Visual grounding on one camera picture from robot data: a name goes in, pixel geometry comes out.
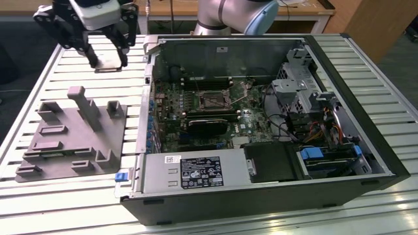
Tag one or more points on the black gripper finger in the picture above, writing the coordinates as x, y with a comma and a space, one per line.
70, 40
130, 27

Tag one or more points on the silver square CPU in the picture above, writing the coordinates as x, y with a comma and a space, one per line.
110, 64

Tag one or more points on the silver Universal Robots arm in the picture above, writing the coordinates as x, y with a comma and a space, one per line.
214, 12

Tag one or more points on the CPU socket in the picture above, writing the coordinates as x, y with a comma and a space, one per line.
214, 101

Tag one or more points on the wooden desk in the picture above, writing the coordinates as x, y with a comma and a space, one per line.
170, 9

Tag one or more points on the gray plastic parts rack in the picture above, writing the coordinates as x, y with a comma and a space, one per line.
85, 137

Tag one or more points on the black graphics card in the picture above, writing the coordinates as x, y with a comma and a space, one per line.
206, 128

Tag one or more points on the silver metal drive cage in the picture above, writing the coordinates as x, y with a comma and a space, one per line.
290, 88

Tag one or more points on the green motherboard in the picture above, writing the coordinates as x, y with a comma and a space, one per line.
257, 123

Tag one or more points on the white barcode sticker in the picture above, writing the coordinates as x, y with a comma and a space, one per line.
173, 159

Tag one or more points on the small silver heatsink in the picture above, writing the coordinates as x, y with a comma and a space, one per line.
241, 142

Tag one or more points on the blue case latch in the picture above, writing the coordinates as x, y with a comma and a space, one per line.
122, 177

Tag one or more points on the gray power supply unit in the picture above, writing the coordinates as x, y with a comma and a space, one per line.
154, 173

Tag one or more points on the black power supply label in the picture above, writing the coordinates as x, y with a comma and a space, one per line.
202, 172

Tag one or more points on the black disk bay cover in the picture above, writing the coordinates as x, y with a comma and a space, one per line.
269, 162

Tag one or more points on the wooden cabinet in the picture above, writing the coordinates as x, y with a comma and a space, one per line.
376, 27

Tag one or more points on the blue disk carrier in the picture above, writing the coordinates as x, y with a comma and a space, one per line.
310, 153

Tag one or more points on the black open PC case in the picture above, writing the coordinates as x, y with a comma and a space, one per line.
229, 208

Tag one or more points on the small blue clip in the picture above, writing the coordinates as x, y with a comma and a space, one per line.
357, 151

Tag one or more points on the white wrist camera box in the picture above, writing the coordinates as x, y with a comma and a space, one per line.
98, 14

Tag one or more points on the gray plastic bracket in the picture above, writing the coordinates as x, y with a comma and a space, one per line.
321, 98

